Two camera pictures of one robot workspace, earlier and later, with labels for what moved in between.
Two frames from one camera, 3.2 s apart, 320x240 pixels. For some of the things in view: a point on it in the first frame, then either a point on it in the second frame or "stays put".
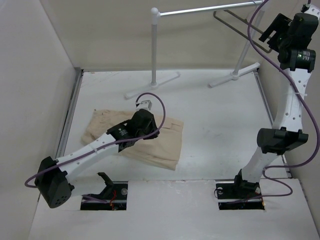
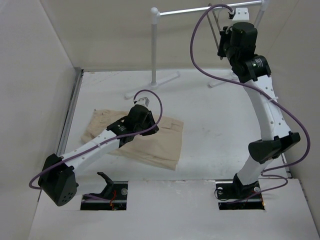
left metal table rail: x=62 y=146 stays put
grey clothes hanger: x=246 y=20 → x=213 y=31
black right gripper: x=281 y=23 → x=226 y=33
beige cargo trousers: x=161 y=151 stays put
